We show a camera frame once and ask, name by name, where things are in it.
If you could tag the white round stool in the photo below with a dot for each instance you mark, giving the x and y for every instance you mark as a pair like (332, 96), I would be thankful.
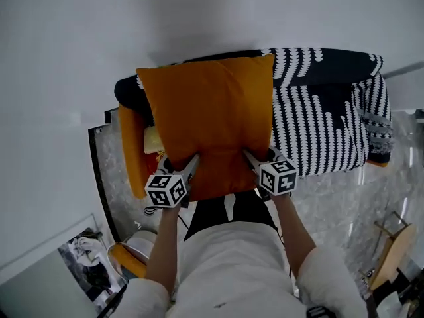
(142, 242)

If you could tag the black white framed picture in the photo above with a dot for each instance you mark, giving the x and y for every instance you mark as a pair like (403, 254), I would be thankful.
(87, 267)

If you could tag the small cream cushion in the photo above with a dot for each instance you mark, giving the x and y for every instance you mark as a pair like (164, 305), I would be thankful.
(153, 139)

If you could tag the orange pillow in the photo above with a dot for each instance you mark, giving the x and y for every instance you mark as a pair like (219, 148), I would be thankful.
(212, 118)

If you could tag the person's white shirt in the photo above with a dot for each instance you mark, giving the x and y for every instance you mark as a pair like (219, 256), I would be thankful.
(232, 270)

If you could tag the person's right forearm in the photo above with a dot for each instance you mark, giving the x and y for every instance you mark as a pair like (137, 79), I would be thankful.
(291, 230)

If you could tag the person's black trousers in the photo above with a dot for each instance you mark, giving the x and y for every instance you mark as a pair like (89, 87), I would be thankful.
(215, 214)

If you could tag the wooden side table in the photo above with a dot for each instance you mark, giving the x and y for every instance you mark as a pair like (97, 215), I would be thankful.
(394, 250)

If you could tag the black white patterned blanket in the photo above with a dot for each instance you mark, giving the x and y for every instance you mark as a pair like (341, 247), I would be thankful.
(318, 121)

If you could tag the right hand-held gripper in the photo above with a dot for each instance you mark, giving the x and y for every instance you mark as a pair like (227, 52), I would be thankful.
(277, 177)

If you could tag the person's left forearm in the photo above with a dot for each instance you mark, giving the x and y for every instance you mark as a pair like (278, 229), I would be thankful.
(164, 247)

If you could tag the grey fringed cloth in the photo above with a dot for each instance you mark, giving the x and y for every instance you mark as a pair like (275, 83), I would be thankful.
(376, 123)

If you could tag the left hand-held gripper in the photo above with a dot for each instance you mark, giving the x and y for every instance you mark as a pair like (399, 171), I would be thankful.
(164, 189)

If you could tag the orange round chair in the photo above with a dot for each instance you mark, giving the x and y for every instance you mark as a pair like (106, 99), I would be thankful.
(127, 260)

